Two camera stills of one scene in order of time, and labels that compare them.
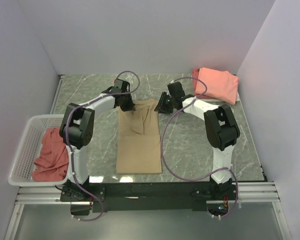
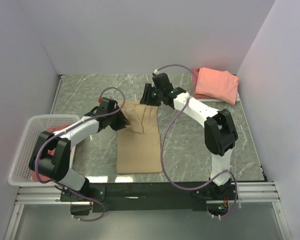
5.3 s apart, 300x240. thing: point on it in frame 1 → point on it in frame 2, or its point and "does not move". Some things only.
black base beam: (148, 196) does not move
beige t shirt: (138, 144) does not move
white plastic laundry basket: (29, 150) does not move
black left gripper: (130, 107) → (122, 121)
